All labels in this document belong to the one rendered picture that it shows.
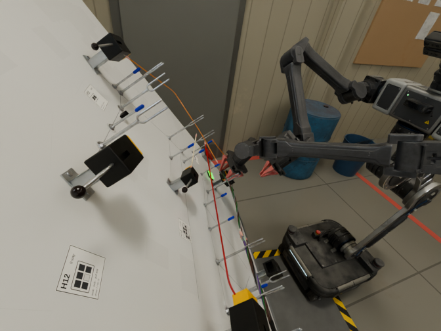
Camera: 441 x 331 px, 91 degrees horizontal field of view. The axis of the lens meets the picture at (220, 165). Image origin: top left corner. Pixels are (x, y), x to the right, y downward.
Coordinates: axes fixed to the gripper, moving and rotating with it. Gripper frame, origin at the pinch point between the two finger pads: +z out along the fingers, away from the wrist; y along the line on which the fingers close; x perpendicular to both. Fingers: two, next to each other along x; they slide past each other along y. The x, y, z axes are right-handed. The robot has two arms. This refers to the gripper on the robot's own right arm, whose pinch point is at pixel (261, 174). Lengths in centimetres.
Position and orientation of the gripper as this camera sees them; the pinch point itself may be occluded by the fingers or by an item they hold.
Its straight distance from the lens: 101.9
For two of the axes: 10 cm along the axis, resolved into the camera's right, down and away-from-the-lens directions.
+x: 5.6, 3.5, 7.5
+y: 3.2, 7.4, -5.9
